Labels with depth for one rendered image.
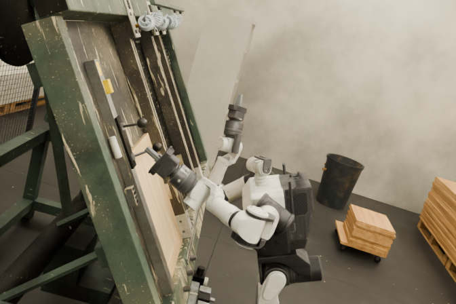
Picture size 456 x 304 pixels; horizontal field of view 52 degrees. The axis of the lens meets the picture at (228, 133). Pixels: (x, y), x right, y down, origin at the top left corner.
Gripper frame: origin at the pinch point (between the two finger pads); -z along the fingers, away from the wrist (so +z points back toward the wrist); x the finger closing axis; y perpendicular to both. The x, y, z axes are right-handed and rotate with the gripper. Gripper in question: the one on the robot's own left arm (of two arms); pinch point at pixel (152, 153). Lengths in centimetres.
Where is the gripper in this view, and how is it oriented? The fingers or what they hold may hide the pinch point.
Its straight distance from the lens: 173.5
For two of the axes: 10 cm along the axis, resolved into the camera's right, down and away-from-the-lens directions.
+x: -6.6, 7.3, 1.9
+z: 7.5, 6.5, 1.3
